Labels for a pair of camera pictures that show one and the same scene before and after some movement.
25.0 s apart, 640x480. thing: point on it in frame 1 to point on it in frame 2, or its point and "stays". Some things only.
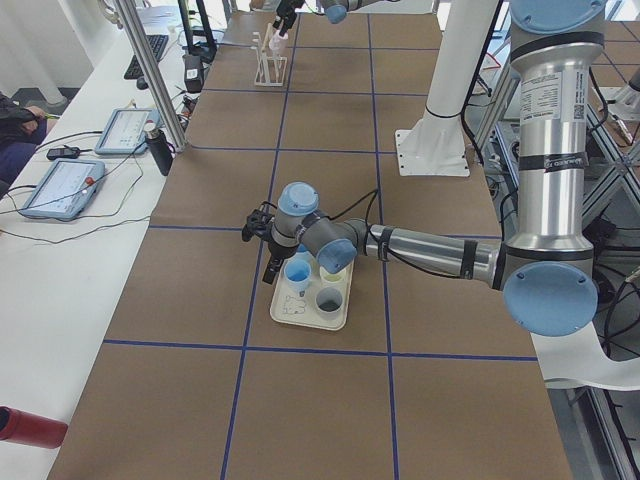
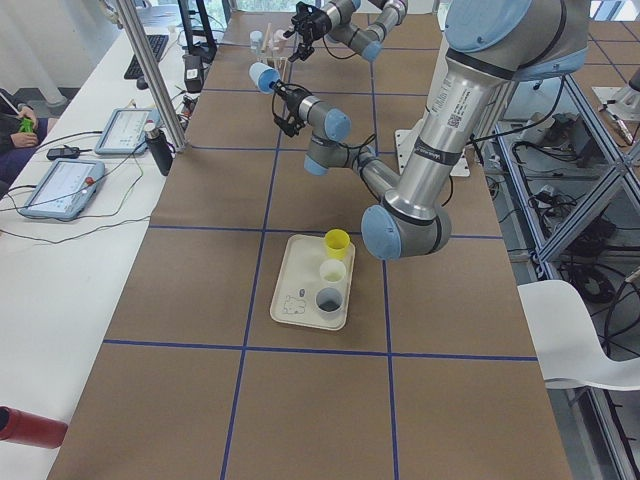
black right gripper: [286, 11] to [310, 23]
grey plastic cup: [329, 302] stays
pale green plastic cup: [333, 279] stays
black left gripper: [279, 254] to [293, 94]
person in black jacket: [22, 131] stays
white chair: [579, 360] stays
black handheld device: [63, 153] stays
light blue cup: [297, 273] to [262, 75]
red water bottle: [30, 429] stays
